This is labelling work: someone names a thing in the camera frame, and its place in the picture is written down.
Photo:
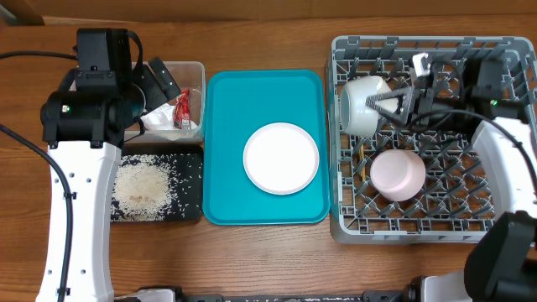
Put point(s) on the large white plate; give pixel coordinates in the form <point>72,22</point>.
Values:
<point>281,158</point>

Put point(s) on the pile of rice grains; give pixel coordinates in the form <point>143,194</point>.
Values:
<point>142,189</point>

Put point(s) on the small pink-white bowl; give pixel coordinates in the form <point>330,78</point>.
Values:
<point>398,175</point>

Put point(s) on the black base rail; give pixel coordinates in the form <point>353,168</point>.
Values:
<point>176,294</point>

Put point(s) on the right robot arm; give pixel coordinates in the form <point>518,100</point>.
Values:
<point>498,268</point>

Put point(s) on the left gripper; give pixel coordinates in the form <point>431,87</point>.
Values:
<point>157,95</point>

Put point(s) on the red snack wrapper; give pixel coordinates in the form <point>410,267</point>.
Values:
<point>181,114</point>

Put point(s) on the white tissue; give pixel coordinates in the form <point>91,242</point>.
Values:
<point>163,118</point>

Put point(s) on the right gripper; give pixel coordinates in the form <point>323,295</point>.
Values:
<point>419,106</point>

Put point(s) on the grey dishwasher rack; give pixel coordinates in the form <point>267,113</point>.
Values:
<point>455,203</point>

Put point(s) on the grey shallow bowl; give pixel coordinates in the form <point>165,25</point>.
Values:
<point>356,117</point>

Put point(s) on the teal serving tray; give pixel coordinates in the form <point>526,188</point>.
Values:
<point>238,103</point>

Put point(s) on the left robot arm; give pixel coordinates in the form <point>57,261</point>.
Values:
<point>84,127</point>

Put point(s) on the clear plastic bin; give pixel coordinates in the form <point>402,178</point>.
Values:
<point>187,75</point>

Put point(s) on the black rectangular tray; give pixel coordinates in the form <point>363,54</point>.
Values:
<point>189,184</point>

